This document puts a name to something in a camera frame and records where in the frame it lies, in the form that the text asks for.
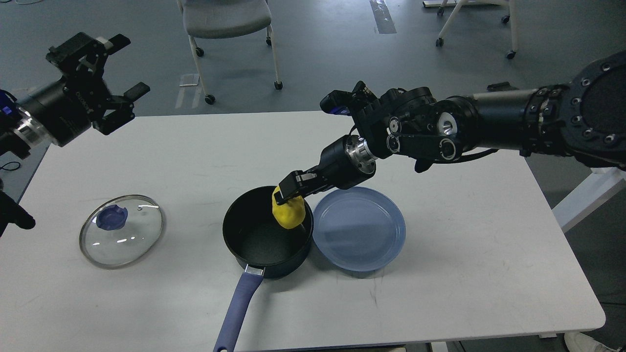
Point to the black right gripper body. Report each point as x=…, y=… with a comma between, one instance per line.
x=345, y=163

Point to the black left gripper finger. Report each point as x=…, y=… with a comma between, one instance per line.
x=83, y=55
x=118, y=110

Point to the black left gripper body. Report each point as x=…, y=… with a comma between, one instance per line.
x=62, y=110

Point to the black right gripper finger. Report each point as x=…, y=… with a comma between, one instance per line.
x=282, y=197
x=294, y=180

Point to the glass lid with blue knob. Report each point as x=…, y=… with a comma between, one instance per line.
x=122, y=231

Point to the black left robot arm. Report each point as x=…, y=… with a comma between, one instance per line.
x=9, y=142

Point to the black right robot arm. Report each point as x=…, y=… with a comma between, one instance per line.
x=584, y=118

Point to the blue round plate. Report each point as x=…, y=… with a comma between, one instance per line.
x=358, y=230

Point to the grey chair with white legs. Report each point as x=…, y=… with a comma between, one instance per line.
x=225, y=19

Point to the white wheeled chair base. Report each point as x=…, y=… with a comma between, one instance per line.
x=459, y=25

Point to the white side table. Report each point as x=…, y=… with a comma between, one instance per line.
x=600, y=186

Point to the white shoe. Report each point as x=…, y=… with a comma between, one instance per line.
x=579, y=342

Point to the dark pot with blue handle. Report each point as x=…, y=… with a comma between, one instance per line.
x=263, y=248

